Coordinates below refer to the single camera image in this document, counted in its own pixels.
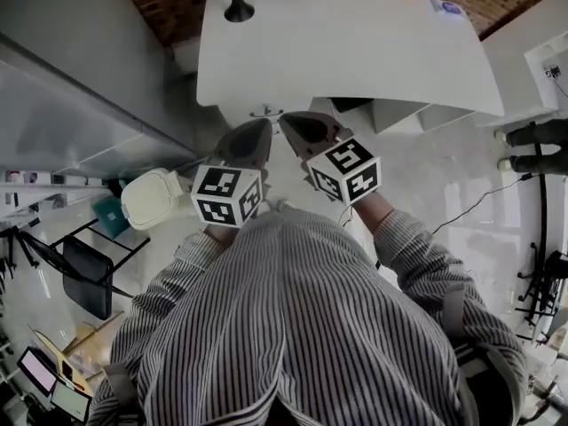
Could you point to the blue flat packet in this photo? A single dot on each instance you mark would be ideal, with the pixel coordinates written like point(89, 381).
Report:
point(448, 7)

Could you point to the black tripod stand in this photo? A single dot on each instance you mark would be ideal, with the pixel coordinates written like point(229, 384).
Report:
point(541, 291)

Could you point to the person's left forearm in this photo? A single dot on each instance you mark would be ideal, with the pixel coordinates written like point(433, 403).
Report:
point(195, 255)

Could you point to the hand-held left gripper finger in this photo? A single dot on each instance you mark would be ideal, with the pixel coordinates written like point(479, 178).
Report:
point(264, 149)
point(233, 147)

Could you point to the grey refrigerator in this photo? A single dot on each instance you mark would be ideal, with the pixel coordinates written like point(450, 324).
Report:
point(66, 60)

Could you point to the person's striped shirt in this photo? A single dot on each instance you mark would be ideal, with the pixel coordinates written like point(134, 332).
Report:
point(288, 317)

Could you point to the laptop with pale screen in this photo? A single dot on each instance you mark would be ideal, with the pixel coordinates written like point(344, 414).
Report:
point(37, 368)
point(71, 402)

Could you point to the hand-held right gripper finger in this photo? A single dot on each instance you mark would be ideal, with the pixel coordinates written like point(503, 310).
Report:
point(328, 129)
point(302, 142)

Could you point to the white bookcase cabinet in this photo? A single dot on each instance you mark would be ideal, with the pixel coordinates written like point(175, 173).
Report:
point(510, 60)

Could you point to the cream lidded trash bin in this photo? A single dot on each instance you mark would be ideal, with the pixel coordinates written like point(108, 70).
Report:
point(148, 198)

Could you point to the person's right forearm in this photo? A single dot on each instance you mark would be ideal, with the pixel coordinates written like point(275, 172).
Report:
point(408, 242)

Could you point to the green box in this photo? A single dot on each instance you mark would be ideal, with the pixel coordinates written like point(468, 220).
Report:
point(108, 215)

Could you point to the white desk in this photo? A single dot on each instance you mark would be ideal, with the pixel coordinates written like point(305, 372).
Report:
point(333, 51)

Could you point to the round wooden table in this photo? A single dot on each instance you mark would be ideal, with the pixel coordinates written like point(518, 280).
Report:
point(51, 342)

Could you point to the black folding chair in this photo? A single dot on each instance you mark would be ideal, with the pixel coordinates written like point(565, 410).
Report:
point(86, 278)

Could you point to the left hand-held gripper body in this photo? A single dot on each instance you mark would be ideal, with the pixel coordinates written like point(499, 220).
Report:
point(222, 193)

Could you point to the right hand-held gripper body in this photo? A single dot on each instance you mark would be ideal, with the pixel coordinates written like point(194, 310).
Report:
point(346, 171)

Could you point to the white drawer with wooden inside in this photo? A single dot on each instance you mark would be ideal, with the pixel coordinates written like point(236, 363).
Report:
point(266, 108)

